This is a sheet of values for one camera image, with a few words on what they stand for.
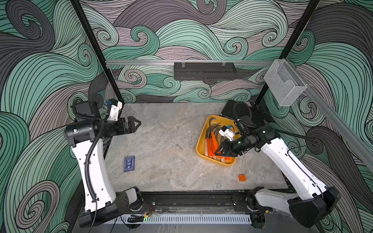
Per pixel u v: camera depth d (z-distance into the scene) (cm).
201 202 74
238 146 59
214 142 71
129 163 86
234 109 185
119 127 53
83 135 38
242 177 81
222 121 103
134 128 55
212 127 104
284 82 78
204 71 95
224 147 62
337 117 60
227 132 67
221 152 67
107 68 97
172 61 95
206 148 91
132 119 55
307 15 74
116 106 55
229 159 88
